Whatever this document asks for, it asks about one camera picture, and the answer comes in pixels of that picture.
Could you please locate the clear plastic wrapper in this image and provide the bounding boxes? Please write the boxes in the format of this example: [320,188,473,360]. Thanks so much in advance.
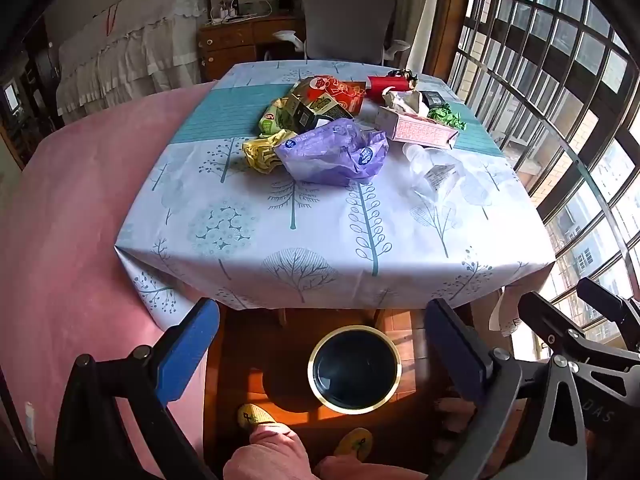
[402,143,466,203]

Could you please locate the pink cardboard box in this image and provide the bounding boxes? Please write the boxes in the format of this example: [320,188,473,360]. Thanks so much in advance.
[375,106,459,148]

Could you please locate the small black packet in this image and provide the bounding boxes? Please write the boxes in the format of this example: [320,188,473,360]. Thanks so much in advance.
[421,91,448,110]

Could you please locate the purple plastic bag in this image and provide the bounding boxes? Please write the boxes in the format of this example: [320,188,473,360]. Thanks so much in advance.
[274,118,390,188]

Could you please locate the white paper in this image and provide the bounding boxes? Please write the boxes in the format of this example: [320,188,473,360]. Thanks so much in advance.
[382,87,428,116]

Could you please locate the black silver wrapper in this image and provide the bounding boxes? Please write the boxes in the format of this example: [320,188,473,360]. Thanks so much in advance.
[387,68,419,91]

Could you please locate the red gold snack bag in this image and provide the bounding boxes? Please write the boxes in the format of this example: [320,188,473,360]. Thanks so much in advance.
[292,75,367,115]

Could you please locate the yellow wrapper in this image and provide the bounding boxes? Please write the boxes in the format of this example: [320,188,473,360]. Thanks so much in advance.
[242,129,297,174]

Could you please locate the dark green tea box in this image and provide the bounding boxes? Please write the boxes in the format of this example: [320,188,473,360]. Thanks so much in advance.
[282,92,352,134]

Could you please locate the green cracker wrapper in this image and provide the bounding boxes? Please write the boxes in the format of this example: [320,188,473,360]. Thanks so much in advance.
[258,96,290,138]

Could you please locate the round trash bin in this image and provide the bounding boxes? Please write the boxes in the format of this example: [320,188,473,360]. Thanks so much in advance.
[307,325,402,415]

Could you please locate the right yellow slipper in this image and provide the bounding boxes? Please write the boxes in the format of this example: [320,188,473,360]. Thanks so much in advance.
[334,428,373,462]

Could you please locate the pink bed sheet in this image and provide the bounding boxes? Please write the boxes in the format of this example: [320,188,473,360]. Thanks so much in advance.
[1,84,208,460]

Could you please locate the pink trouser legs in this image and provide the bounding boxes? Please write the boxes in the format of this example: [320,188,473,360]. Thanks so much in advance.
[222,422,427,480]

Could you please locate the window security grille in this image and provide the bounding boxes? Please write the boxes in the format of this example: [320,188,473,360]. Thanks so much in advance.
[447,0,639,346]

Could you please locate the tree-patterned tablecloth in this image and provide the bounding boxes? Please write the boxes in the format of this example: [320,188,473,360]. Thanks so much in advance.
[115,61,554,328]

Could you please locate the grey office chair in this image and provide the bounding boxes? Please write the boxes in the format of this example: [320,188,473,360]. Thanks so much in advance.
[273,0,410,65]

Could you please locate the white ruffled cover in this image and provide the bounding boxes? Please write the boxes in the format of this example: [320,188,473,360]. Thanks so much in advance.
[55,0,207,125]

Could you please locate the wooden dresser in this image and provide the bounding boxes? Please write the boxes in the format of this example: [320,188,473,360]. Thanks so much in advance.
[196,14,306,81]

